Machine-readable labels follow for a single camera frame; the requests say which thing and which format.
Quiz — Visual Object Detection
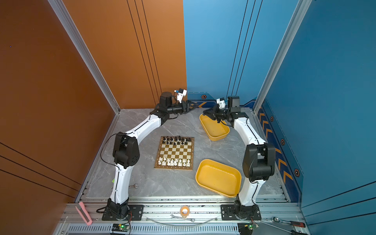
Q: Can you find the yellow tray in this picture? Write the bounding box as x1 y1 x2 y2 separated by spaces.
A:
195 159 241 198
199 114 230 142

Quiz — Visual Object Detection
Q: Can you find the green circuit board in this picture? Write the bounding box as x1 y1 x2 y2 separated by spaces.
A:
111 223 131 235

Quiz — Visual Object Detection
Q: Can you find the red handled ratchet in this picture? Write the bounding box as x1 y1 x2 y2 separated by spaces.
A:
272 217 306 228

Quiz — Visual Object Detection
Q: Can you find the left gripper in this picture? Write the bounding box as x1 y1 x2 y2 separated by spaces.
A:
166 100 198 116

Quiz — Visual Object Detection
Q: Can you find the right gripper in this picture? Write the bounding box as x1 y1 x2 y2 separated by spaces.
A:
203 104 231 123

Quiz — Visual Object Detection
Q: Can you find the wooden chess board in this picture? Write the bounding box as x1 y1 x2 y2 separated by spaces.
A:
154 136 194 170

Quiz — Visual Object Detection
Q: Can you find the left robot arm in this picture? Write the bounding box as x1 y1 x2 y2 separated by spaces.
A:
106 89 191 219

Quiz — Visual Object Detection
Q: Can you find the aluminium corner post left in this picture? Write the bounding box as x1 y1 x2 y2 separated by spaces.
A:
48 0 120 114

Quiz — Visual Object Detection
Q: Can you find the silver wrench on table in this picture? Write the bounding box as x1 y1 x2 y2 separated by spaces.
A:
130 184 139 189

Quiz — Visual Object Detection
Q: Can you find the aluminium corner post right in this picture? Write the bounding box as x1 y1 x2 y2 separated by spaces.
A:
253 0 312 114

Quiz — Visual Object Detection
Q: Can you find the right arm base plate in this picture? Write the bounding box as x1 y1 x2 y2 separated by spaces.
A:
220 204 262 221

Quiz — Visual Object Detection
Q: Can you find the pink tool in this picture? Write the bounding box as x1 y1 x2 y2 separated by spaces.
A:
75 202 93 226

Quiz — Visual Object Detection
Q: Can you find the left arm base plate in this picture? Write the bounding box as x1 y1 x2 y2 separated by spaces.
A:
102 205 144 221

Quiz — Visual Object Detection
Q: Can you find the silver wrench on rail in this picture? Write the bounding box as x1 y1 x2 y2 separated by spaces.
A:
170 214 195 222

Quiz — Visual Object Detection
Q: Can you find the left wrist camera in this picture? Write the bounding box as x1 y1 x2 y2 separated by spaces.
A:
174 89 187 103

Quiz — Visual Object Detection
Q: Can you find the aluminium corner post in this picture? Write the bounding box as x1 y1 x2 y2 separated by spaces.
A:
48 0 120 114
253 0 312 114

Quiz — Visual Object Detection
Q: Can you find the orange tape roll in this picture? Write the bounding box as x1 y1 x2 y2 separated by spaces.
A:
180 205 190 218

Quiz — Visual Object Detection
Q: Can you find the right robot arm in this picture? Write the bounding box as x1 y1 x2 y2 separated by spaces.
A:
204 96 276 220

